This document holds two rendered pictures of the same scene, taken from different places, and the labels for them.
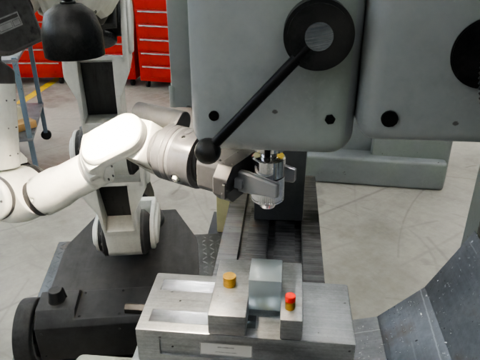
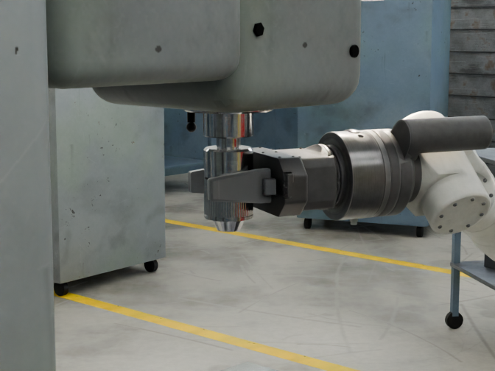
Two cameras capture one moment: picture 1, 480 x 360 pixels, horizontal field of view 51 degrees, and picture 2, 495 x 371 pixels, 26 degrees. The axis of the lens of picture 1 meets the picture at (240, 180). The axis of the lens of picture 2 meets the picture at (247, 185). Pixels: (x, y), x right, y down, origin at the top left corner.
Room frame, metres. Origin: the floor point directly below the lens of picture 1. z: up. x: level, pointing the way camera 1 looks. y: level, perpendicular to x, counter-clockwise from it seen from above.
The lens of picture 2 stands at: (1.26, -0.83, 1.38)
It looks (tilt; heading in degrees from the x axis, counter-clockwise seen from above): 9 degrees down; 127
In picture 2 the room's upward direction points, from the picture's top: straight up
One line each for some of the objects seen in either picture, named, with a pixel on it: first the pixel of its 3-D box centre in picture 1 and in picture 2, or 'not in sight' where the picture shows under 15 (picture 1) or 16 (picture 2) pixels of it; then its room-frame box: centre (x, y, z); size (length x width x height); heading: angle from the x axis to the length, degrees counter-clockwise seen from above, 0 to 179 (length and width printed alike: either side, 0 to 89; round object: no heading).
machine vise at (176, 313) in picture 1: (247, 311); not in sight; (0.67, -0.01, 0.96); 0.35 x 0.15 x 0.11; 84
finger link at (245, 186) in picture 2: (277, 169); (241, 188); (0.66, -0.05, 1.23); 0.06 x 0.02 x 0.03; 60
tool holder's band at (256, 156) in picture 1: (268, 158); (228, 152); (0.64, -0.04, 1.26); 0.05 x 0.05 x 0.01
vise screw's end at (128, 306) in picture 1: (136, 308); not in sight; (0.69, 0.18, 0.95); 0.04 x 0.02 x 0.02; 84
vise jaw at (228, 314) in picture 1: (232, 294); not in sight; (0.67, 0.01, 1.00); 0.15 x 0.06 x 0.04; 174
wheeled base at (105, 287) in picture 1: (129, 252); not in sight; (1.38, 0.37, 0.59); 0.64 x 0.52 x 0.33; 6
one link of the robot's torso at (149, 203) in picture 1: (128, 224); not in sight; (1.41, 0.37, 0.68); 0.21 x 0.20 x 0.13; 6
